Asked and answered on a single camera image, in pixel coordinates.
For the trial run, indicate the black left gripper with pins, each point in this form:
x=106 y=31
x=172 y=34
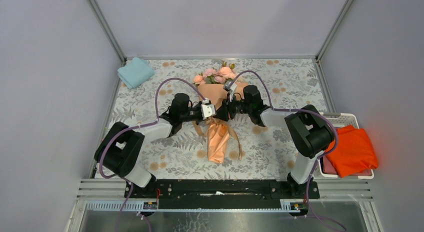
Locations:
x=198 y=105

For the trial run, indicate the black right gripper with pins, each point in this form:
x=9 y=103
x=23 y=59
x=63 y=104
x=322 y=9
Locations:
x=226 y=109

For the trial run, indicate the beige ribbon pile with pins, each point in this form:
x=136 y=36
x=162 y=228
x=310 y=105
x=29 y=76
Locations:
x=218 y=134

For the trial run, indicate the pile of fake flowers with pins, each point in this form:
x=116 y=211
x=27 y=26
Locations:
x=216 y=75

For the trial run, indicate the peach wrapping paper sheet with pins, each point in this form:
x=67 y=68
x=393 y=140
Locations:
x=215 y=93

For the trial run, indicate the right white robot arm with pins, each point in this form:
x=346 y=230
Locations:
x=311 y=133

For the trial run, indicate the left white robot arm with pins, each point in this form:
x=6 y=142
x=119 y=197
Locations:
x=120 y=149

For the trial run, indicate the floral patterned tablecloth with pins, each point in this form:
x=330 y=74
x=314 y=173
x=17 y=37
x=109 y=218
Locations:
x=268 y=152

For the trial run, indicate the light blue folded towel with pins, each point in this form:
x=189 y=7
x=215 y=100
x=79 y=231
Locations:
x=135 y=73

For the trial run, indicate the white plastic basket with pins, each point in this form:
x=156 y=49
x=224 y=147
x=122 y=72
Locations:
x=339 y=120

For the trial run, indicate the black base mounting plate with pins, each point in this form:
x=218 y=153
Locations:
x=186 y=194

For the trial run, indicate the pink cloth in basket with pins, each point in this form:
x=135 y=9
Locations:
x=328 y=168

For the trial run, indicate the orange folded cloth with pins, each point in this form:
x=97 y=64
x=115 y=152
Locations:
x=354 y=152

